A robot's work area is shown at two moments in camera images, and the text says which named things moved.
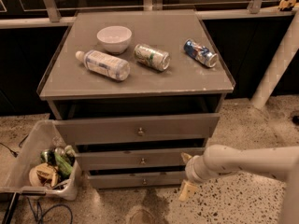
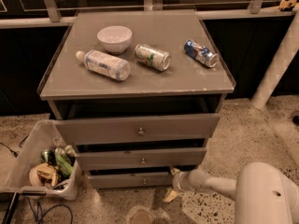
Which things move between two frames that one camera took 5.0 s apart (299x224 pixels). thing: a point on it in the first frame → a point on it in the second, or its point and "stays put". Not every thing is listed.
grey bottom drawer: x=135 y=179 stays put
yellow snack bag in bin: x=43 y=175 stays put
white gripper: x=191 y=172 → x=179 y=181
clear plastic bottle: x=105 y=63 stays put
